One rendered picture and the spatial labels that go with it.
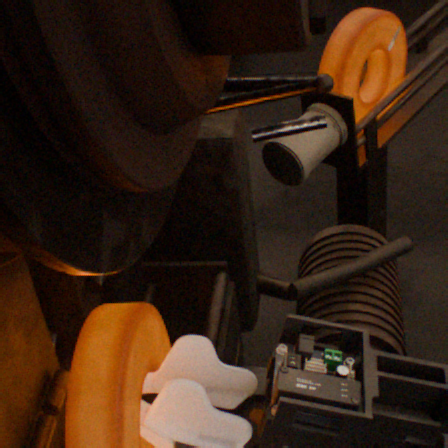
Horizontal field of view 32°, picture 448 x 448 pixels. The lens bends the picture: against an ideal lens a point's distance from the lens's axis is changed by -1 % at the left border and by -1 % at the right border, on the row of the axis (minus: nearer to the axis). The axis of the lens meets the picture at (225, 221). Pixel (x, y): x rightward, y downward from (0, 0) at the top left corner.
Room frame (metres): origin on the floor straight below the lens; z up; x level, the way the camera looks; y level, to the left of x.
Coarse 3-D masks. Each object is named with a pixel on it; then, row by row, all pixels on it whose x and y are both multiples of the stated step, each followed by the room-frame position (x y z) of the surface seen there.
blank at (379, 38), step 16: (352, 16) 0.87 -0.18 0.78; (368, 16) 0.86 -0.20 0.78; (384, 16) 0.88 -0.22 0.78; (336, 32) 0.85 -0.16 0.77; (352, 32) 0.84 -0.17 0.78; (368, 32) 0.85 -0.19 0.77; (384, 32) 0.88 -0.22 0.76; (400, 32) 0.90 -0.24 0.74; (336, 48) 0.83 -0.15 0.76; (352, 48) 0.83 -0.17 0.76; (368, 48) 0.85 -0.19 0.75; (384, 48) 0.88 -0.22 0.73; (400, 48) 0.90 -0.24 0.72; (320, 64) 0.84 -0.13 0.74; (336, 64) 0.82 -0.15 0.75; (352, 64) 0.83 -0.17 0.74; (368, 64) 0.91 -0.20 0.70; (384, 64) 0.89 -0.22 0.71; (400, 64) 0.90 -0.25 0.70; (336, 80) 0.81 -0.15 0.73; (352, 80) 0.83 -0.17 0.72; (368, 80) 0.90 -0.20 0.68; (384, 80) 0.88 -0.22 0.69; (400, 80) 0.90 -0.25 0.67; (352, 96) 0.83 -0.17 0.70; (368, 96) 0.87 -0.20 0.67
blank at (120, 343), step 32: (96, 320) 0.36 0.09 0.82; (128, 320) 0.35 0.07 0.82; (160, 320) 0.40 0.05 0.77; (96, 352) 0.33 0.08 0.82; (128, 352) 0.33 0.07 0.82; (160, 352) 0.38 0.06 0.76; (96, 384) 0.31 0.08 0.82; (128, 384) 0.31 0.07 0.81; (96, 416) 0.29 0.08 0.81; (128, 416) 0.30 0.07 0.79
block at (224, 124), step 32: (224, 128) 0.61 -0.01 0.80; (192, 160) 0.60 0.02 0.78; (224, 160) 0.60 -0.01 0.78; (192, 192) 0.60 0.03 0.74; (224, 192) 0.60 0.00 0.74; (192, 224) 0.60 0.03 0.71; (224, 224) 0.60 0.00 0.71; (160, 256) 0.61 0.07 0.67; (192, 256) 0.60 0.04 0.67; (224, 256) 0.60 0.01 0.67; (256, 256) 0.64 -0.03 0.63; (256, 288) 0.62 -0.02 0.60; (256, 320) 0.60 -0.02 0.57
